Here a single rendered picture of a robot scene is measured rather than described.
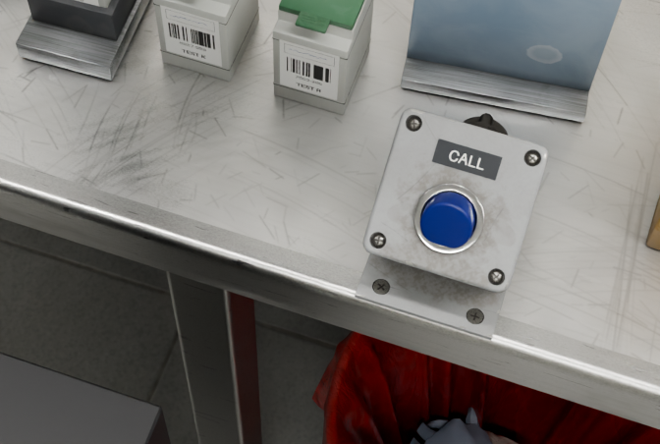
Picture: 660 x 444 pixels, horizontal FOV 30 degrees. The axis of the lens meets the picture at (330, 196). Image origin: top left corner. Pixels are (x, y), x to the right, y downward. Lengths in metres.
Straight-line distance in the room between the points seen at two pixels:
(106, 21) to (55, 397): 0.23
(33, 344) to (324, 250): 1.00
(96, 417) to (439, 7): 0.27
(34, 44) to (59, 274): 0.96
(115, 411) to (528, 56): 0.29
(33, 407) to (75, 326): 1.07
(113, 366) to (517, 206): 1.05
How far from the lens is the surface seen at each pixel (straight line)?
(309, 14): 0.62
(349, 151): 0.65
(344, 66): 0.63
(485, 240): 0.56
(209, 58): 0.66
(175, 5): 0.64
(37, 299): 1.61
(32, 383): 0.52
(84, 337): 1.58
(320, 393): 1.18
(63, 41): 0.68
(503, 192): 0.56
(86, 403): 0.51
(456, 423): 1.28
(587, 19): 0.63
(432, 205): 0.55
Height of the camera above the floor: 1.42
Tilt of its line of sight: 59 degrees down
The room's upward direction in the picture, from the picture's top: 3 degrees clockwise
